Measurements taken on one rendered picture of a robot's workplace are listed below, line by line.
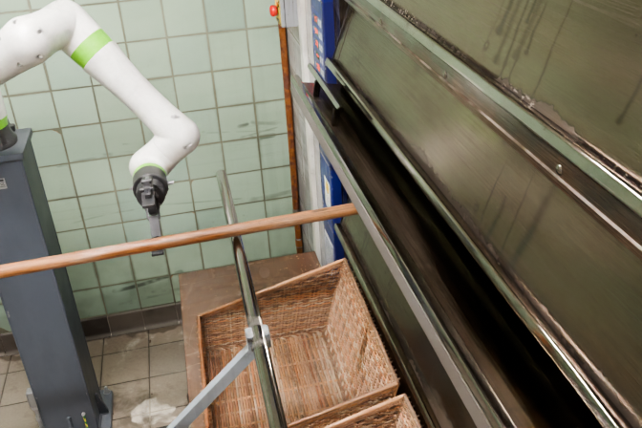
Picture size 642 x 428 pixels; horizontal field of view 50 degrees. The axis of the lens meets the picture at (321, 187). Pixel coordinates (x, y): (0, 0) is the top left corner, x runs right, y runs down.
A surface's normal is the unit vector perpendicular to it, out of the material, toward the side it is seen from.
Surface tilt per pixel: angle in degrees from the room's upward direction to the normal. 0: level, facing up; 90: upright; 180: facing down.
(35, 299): 90
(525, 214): 70
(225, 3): 90
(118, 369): 0
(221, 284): 0
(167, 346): 0
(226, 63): 90
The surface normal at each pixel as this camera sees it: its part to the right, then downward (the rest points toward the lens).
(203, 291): -0.05, -0.88
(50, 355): 0.23, 0.45
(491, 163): -0.93, -0.16
